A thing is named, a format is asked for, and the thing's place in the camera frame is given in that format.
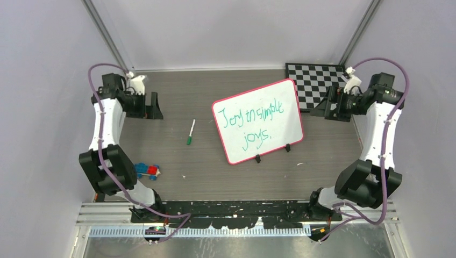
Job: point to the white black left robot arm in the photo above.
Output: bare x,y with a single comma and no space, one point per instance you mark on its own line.
108,168

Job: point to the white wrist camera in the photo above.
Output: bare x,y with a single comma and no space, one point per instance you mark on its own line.
350,80
136,83

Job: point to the pink framed whiteboard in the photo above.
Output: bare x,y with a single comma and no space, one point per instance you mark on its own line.
259,121

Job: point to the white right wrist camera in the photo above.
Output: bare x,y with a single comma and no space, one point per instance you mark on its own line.
350,80

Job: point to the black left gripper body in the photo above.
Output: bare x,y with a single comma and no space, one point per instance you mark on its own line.
137,104

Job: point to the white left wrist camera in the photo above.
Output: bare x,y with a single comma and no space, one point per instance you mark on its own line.
136,83

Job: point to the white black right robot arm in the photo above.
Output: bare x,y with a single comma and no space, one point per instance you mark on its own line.
372,177

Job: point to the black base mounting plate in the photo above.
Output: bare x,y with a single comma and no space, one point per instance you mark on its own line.
235,214

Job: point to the blue red toy car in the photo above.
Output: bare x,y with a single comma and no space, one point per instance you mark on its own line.
144,170

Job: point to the green whiteboard marker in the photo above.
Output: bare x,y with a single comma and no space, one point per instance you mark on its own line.
190,136

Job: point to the black white chessboard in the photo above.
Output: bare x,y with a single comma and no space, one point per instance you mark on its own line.
312,81

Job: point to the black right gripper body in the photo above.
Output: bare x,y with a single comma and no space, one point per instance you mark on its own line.
344,110

